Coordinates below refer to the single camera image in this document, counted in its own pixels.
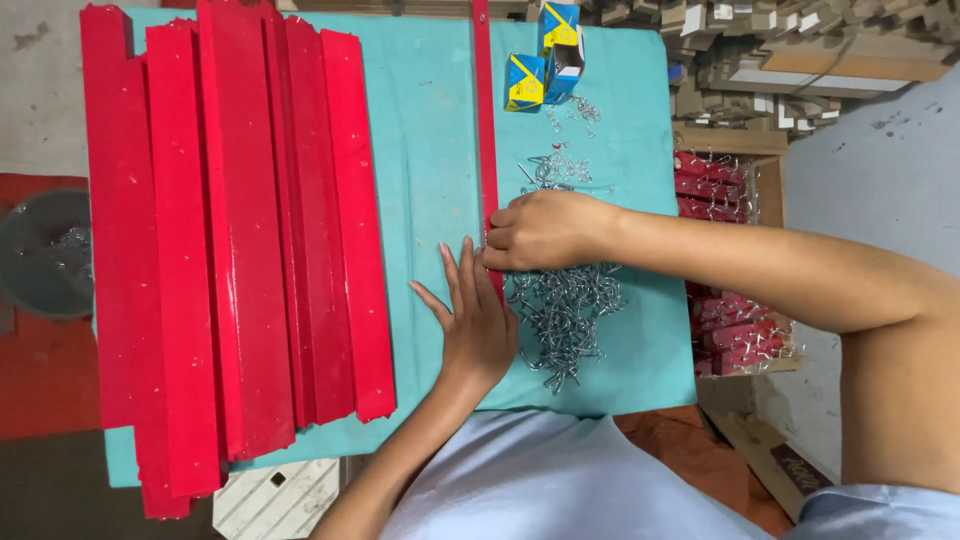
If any person's left hand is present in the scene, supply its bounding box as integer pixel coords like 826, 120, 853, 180
408, 236, 521, 399

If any person's right hand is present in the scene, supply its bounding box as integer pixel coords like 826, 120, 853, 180
480, 189, 624, 273

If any narrow red wooden strip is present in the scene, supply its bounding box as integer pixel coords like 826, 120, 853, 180
470, 0, 508, 303

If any pile of silver metal hooks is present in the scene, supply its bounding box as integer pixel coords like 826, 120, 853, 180
504, 93, 630, 396

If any teal table cloth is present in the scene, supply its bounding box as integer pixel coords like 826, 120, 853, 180
93, 7, 699, 489

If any closed yellow blue carton box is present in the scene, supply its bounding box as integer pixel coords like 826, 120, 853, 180
504, 52, 547, 114

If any open blue carton box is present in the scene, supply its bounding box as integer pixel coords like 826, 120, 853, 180
543, 26, 587, 106

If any tall yellow blue carton box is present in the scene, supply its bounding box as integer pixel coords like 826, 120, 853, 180
537, 0, 582, 54

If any wooden crate of hooked strips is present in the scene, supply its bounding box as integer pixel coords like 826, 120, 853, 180
671, 127, 808, 380

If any person's light blue shirt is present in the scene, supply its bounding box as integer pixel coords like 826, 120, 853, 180
378, 408, 960, 540

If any stack of red wooden strips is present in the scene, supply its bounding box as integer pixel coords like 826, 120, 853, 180
78, 2, 397, 520

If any white plastic stool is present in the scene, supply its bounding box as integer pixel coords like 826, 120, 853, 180
212, 457, 343, 540

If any heap of wooden offcuts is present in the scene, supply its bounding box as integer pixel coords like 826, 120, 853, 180
525, 0, 960, 140

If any grey plastic bucket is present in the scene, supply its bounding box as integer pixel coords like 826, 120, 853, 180
0, 187, 96, 321

